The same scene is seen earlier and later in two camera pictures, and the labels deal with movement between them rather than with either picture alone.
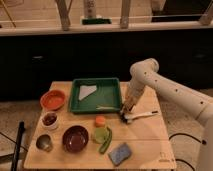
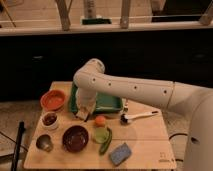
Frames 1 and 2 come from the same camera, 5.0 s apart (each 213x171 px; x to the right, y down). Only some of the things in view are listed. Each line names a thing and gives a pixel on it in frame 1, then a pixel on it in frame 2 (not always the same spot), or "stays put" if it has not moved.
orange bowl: (52, 100) stays put
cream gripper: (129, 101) → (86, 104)
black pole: (17, 149) stays put
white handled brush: (127, 117) stays put
